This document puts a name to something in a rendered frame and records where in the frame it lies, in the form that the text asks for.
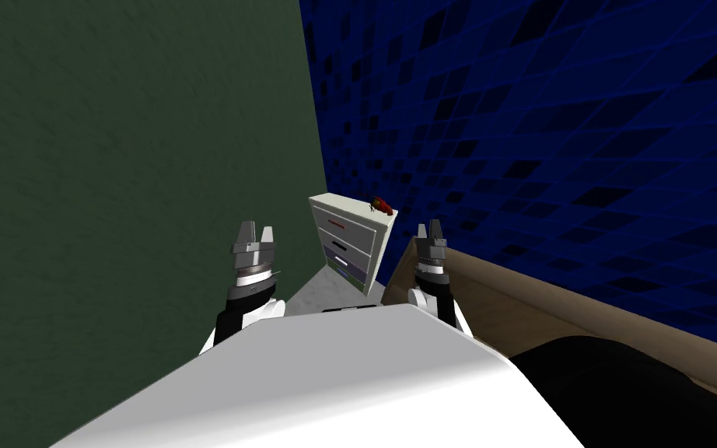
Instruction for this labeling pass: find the red object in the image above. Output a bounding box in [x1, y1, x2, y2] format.
[368, 195, 396, 218]

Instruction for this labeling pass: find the white chest of drawers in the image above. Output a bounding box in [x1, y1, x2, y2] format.
[308, 192, 400, 297]

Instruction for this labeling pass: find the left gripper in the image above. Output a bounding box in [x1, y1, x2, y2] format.
[230, 220, 279, 275]

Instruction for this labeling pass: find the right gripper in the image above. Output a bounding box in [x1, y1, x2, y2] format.
[414, 218, 449, 268]

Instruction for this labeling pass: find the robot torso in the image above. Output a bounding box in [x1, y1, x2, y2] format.
[50, 303, 586, 448]

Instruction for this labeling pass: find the brown wooden table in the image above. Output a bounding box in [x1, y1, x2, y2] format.
[381, 233, 717, 415]

